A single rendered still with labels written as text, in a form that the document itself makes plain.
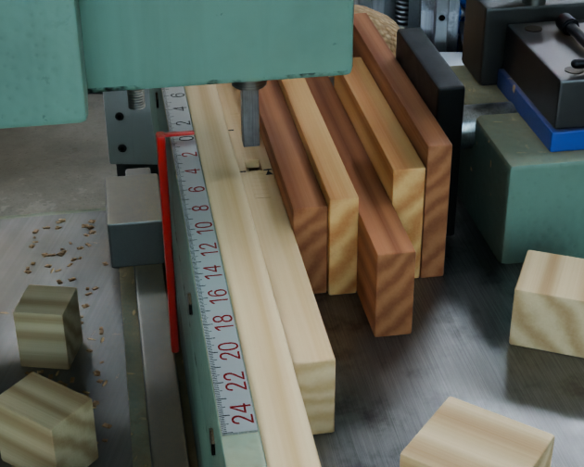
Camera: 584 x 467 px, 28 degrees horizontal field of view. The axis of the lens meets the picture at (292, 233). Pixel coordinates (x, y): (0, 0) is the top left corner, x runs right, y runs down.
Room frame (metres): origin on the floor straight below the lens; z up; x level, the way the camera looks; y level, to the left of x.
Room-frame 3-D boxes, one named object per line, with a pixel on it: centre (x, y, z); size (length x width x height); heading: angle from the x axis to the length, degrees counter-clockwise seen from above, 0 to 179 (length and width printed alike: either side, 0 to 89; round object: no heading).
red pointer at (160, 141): (0.58, 0.06, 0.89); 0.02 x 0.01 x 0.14; 99
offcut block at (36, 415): (0.49, 0.13, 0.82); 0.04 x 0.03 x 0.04; 56
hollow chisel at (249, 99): (0.58, 0.02, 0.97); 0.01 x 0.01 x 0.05; 9
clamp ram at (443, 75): (0.60, -0.11, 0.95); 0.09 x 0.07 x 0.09; 9
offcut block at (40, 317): (0.59, 0.15, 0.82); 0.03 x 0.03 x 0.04; 83
